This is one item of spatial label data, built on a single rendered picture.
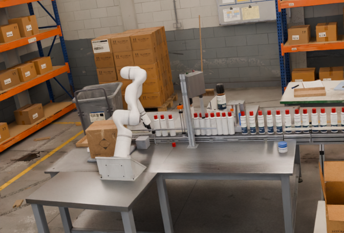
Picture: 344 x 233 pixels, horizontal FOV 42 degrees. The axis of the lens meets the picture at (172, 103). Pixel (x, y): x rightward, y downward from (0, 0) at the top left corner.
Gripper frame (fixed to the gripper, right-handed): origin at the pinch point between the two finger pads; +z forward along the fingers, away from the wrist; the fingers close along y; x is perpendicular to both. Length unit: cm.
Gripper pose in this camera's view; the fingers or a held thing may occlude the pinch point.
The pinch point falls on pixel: (149, 129)
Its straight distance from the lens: 417.5
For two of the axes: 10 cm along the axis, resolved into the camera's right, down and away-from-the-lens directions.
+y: 3.0, -3.2, 9.0
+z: 4.6, 8.7, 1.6
